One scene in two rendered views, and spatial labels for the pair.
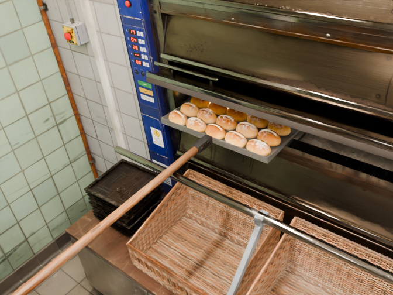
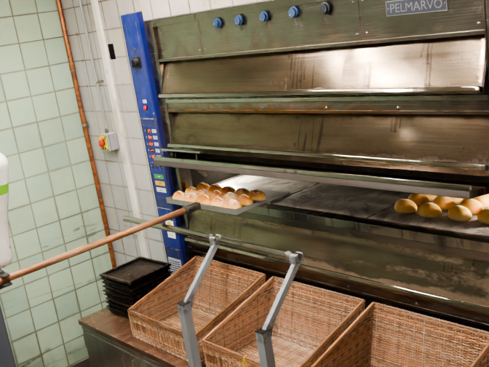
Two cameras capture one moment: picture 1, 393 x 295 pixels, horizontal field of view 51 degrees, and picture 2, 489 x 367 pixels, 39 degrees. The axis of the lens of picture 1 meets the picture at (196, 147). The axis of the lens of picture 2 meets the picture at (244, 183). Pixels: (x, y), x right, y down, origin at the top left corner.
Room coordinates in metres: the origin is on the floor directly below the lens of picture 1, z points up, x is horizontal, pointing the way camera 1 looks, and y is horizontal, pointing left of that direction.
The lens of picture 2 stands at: (-1.82, -0.66, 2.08)
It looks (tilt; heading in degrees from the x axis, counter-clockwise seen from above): 14 degrees down; 6
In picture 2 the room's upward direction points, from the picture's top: 9 degrees counter-clockwise
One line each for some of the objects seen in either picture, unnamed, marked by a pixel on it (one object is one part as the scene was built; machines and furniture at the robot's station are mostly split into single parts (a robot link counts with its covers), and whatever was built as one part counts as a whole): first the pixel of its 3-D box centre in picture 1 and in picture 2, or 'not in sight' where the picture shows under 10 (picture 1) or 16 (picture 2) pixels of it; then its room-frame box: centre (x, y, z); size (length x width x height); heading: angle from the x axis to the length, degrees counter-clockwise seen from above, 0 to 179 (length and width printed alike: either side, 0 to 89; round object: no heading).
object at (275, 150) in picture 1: (234, 117); (226, 195); (1.52, -0.18, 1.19); 0.55 x 0.36 x 0.03; 47
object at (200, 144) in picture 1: (202, 143); (191, 207); (1.35, -0.03, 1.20); 0.09 x 0.04 x 0.03; 137
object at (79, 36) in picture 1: (75, 33); (108, 141); (2.08, 0.54, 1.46); 0.10 x 0.07 x 0.10; 47
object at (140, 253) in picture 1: (204, 239); (197, 306); (1.28, 0.02, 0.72); 0.56 x 0.49 x 0.28; 46
